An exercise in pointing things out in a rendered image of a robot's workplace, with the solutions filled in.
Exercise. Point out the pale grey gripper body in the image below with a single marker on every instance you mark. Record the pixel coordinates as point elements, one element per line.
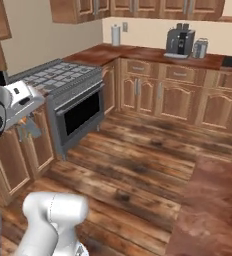
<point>24,111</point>

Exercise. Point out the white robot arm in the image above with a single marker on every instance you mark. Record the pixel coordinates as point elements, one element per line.
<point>51,213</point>

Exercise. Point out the wooden base cabinet door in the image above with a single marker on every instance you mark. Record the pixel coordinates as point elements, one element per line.
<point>11,163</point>
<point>43,146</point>

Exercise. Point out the wooden base cabinet run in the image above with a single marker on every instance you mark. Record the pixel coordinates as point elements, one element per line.
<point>174,96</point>

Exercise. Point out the stainless steel range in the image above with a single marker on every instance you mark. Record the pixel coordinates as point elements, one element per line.
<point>71,100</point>

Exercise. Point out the black glass oven door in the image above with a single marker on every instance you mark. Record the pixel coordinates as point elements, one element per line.
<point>81,115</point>

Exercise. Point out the white paper towel roll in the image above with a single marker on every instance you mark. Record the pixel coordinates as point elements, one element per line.
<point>116,35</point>

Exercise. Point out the black coffee machine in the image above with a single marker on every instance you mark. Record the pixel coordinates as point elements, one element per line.
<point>179,41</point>

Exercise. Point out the silver toaster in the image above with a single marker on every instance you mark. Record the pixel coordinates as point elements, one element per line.
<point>200,49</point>

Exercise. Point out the grey wall outlet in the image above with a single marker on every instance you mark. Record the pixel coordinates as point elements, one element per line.
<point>125,27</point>

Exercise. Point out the wooden wall cabinet run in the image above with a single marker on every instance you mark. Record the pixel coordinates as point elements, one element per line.
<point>138,8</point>

